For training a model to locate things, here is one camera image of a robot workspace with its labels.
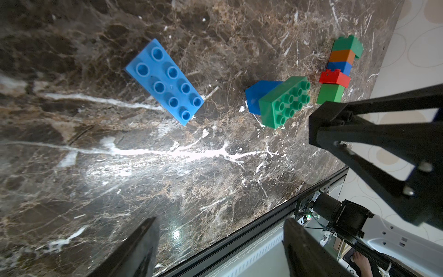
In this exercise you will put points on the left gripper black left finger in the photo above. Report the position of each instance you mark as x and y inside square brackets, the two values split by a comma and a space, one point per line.
[136, 256]

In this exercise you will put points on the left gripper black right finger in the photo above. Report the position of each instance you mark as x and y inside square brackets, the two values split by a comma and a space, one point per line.
[305, 256]

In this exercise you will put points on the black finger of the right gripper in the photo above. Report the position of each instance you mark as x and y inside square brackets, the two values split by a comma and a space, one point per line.
[419, 198]

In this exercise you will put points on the green small lego brick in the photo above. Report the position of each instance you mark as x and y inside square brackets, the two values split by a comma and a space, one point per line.
[330, 93]

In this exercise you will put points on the red long lego brick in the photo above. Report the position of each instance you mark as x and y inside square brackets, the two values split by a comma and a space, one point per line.
[335, 77]

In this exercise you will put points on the blue small lego brick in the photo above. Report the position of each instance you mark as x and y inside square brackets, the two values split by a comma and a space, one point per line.
[344, 67]
[256, 92]

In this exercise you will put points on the green long lego brick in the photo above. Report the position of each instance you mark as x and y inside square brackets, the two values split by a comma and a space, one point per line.
[281, 103]
[350, 43]

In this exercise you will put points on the orange small lego brick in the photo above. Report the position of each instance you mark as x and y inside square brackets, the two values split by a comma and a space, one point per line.
[342, 56]

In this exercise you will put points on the blue small lego brick front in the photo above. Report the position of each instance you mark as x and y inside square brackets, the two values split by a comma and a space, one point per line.
[256, 92]

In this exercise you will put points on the light blue long lego brick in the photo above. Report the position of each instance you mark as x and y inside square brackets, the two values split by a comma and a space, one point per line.
[157, 73]

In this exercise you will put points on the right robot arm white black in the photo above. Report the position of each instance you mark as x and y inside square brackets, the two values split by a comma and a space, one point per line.
[379, 240]

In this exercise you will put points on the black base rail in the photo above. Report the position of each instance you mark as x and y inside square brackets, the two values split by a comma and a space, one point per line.
[208, 259]

